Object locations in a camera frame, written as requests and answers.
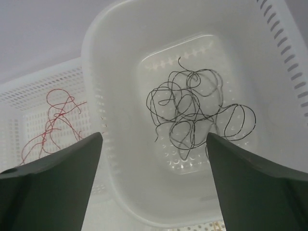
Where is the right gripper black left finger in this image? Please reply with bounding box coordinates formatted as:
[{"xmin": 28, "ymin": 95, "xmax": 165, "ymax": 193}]
[{"xmin": 0, "ymin": 132, "xmax": 103, "ymax": 231}]

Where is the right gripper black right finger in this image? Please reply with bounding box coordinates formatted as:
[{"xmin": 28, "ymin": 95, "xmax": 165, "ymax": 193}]
[{"xmin": 206, "ymin": 133, "xmax": 308, "ymax": 231}]

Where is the white perforated basket middle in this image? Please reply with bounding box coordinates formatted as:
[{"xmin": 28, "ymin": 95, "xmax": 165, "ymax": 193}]
[{"xmin": 0, "ymin": 57, "xmax": 114, "ymax": 205}]

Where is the white solid plastic tub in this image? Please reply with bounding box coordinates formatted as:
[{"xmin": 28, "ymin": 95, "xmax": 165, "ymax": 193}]
[{"xmin": 81, "ymin": 0, "xmax": 308, "ymax": 229}]

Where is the black cable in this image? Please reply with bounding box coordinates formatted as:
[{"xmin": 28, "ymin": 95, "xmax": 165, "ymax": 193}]
[
  {"xmin": 154, "ymin": 103, "xmax": 257, "ymax": 162},
  {"xmin": 146, "ymin": 56, "xmax": 224, "ymax": 126}
]

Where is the dark red long cable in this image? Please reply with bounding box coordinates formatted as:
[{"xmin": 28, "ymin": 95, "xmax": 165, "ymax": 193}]
[{"xmin": 42, "ymin": 89, "xmax": 88, "ymax": 154}]

